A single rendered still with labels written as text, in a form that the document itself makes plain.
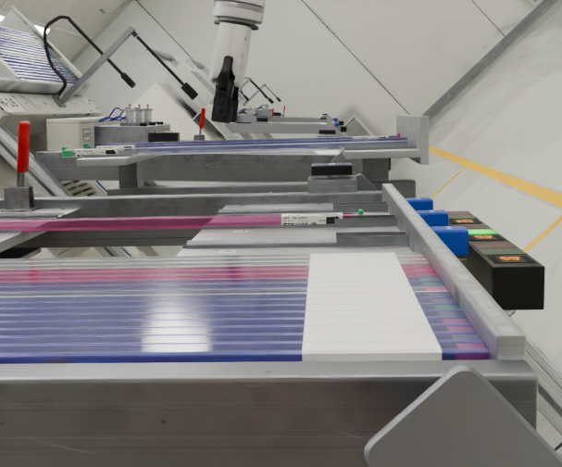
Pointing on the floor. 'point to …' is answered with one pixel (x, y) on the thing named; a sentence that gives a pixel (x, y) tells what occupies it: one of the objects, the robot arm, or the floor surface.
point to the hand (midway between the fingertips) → (224, 116)
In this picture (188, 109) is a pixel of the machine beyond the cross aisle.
